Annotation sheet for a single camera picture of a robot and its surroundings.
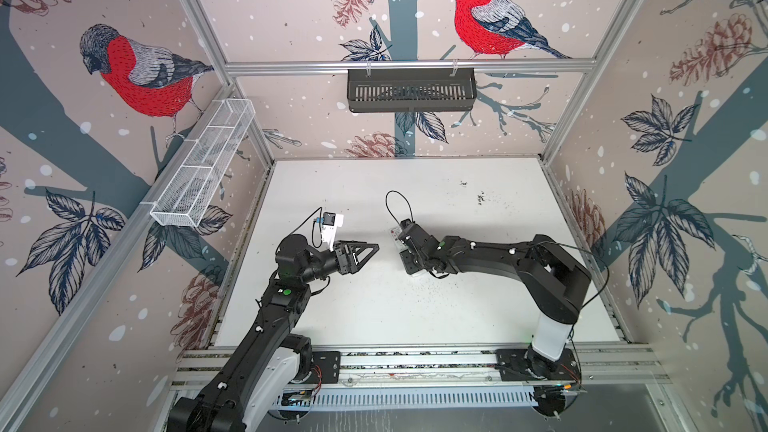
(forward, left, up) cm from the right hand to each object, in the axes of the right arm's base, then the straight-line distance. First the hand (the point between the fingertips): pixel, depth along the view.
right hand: (407, 259), depth 92 cm
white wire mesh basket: (-1, +54, +32) cm, 62 cm away
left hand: (-9, +9, +21) cm, 25 cm away
